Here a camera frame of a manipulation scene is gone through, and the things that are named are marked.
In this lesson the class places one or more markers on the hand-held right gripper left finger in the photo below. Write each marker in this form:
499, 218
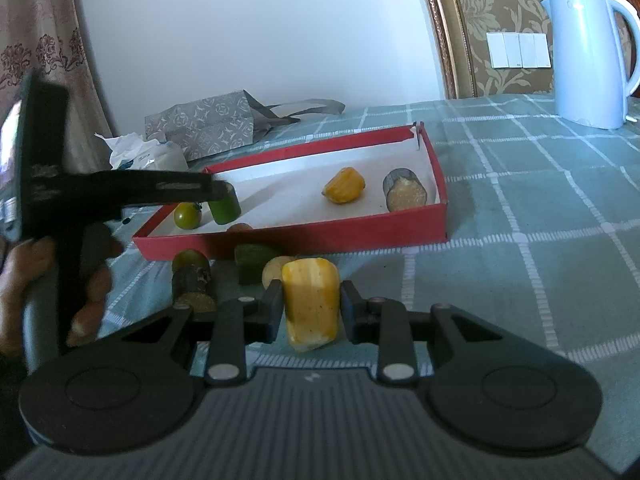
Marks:
274, 312

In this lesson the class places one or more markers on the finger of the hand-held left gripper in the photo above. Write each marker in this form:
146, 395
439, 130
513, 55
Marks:
150, 186

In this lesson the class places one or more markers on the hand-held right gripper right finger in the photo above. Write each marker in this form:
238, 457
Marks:
350, 312

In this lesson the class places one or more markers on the yellow fruit piece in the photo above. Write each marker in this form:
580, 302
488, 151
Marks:
345, 186
310, 305

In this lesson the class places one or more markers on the green tomato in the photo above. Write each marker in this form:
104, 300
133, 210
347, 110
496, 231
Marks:
187, 216
190, 259

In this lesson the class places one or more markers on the short cucumber piece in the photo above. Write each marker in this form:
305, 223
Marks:
226, 210
255, 260

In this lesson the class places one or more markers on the red shallow cardboard tray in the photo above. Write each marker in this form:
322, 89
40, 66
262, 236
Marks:
300, 240

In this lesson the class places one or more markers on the dark eggplant piece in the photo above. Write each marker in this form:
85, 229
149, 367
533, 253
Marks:
195, 285
406, 192

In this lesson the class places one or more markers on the person's left hand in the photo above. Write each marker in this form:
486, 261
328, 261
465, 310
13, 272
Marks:
30, 260

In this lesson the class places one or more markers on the white tissue pack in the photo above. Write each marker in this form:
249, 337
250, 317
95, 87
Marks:
150, 155

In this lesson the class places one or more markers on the grey patterned gift bag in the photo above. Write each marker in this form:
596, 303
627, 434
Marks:
210, 120

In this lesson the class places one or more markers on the patterned beige curtain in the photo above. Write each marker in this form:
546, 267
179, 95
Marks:
40, 25

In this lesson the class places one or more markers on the green checked tablecloth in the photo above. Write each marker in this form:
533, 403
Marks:
500, 260

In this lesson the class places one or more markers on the light blue electric kettle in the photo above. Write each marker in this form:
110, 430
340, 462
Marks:
585, 60

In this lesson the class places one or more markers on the gold wall moulding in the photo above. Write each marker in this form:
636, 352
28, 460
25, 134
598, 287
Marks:
440, 20

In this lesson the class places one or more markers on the white wall switch panel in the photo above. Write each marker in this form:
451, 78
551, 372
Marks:
520, 50

